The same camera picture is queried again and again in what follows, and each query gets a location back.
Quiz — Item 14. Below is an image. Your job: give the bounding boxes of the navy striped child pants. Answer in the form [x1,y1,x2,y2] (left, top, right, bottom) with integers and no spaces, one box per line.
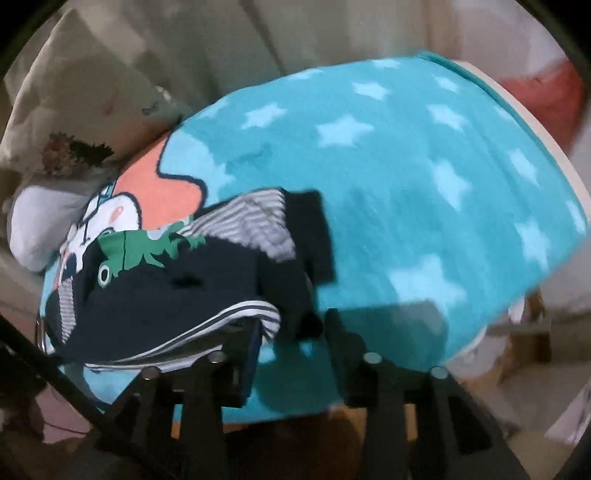
[44,189,335,369]

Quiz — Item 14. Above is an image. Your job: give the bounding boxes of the turquoise star fleece blanket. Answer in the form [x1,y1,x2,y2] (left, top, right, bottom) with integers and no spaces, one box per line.
[40,53,590,423]

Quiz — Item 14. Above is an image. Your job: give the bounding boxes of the white small pillow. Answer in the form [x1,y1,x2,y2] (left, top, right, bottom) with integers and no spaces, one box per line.
[7,172,114,273]

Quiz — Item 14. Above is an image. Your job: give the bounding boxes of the beige butterfly print pillow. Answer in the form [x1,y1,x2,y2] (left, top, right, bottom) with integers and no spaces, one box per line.
[1,10,187,177]

